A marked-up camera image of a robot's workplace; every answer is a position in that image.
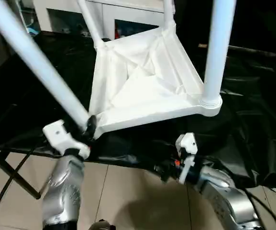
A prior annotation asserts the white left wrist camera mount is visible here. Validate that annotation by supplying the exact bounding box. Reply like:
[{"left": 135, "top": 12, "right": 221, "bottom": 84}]
[{"left": 42, "top": 120, "right": 91, "bottom": 160}]

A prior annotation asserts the white plastic table leg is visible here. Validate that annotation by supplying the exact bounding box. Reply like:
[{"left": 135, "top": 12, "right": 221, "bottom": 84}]
[
  {"left": 200, "top": 0, "right": 238, "bottom": 104},
  {"left": 0, "top": 0, "right": 92, "bottom": 135},
  {"left": 76, "top": 0, "right": 105, "bottom": 49},
  {"left": 162, "top": 0, "right": 177, "bottom": 30}
]

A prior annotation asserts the white plastic table top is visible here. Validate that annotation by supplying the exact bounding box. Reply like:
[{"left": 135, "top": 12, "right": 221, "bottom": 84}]
[{"left": 88, "top": 23, "right": 224, "bottom": 141}]

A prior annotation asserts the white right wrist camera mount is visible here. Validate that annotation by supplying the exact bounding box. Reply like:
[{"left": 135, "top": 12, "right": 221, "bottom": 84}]
[{"left": 175, "top": 132, "right": 199, "bottom": 184}]

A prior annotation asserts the black work table leg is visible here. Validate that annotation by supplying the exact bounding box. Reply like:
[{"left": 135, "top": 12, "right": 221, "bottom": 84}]
[{"left": 0, "top": 148, "right": 42, "bottom": 200}]

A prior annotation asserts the black mat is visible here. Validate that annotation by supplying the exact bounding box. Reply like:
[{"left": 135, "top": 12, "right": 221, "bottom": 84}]
[{"left": 0, "top": 30, "right": 276, "bottom": 190}]

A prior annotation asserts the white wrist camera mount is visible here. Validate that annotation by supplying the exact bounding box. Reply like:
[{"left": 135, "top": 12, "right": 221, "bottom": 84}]
[
  {"left": 42, "top": 120, "right": 91, "bottom": 160},
  {"left": 175, "top": 132, "right": 199, "bottom": 184}
]

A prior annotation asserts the long black bar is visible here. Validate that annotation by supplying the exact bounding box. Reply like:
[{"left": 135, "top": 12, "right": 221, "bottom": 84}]
[{"left": 228, "top": 45, "right": 276, "bottom": 60}]

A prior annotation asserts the white cabinet with glass doors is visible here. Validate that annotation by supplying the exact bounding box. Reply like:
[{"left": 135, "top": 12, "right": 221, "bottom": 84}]
[{"left": 32, "top": 0, "right": 177, "bottom": 41}]

